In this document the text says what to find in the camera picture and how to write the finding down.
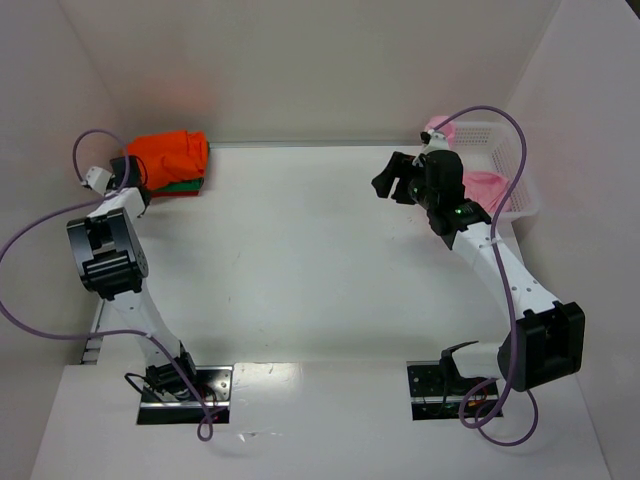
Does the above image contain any orange t shirt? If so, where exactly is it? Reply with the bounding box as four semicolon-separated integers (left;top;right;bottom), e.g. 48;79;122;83
127;130;209;190

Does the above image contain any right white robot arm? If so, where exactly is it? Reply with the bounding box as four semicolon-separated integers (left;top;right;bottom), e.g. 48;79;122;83
372;150;585;392

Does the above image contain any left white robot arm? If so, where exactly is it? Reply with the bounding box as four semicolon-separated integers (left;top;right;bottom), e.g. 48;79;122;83
66;156;197;400

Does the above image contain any folded red t shirt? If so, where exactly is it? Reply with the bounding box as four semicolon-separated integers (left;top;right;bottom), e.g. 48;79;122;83
149;177;204;198

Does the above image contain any folded green t shirt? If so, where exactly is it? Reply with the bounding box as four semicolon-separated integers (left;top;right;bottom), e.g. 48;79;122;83
159;139;210;194

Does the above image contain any pink t shirt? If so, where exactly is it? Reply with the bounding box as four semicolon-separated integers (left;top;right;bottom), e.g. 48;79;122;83
424;116;510;214

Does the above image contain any white plastic basket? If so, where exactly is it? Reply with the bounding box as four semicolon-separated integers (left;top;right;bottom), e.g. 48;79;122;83
450;120;540;223

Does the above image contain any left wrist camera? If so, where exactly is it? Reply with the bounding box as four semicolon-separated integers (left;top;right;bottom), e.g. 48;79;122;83
82;166;113;196

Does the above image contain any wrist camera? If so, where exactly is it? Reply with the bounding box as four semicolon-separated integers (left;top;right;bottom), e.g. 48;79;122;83
420;129;450;153
82;166;113;196

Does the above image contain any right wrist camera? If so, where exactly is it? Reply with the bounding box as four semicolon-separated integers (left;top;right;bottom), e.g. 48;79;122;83
420;129;450;153

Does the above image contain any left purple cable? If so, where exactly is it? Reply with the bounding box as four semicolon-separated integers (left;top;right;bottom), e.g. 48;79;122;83
0;128;221;442

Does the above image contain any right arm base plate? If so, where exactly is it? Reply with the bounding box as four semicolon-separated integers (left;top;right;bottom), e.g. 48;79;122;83
406;361;500;421

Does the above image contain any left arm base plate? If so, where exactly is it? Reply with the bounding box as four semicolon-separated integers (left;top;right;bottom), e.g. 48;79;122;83
126;365;234;426

